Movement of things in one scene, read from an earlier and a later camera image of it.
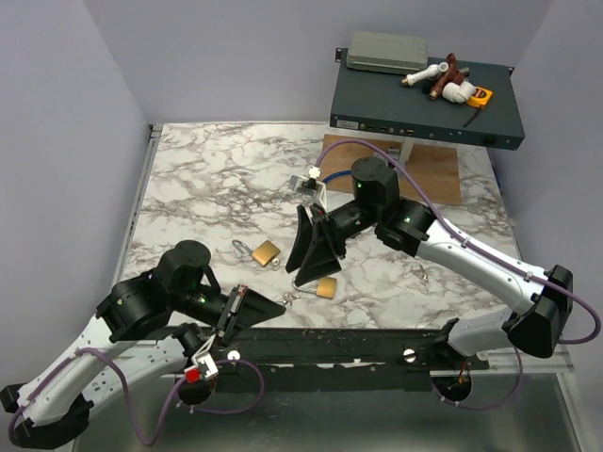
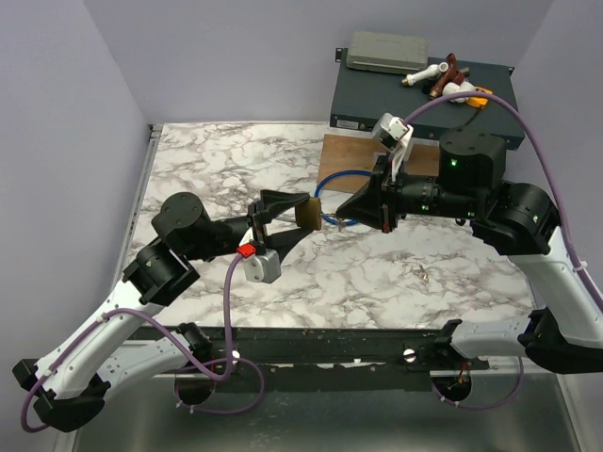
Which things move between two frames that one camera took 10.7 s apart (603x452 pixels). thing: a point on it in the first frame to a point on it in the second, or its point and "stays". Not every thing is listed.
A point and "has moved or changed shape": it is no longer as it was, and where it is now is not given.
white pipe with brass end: [431, 71] stays
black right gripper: [321, 258] to [374, 202]
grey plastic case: [386, 53] stays
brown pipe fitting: [449, 76] stays
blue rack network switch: [382, 104] stays
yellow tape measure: [480, 98] stays
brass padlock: [327, 287] has moved or changed shape
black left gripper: [256, 309] to [271, 207]
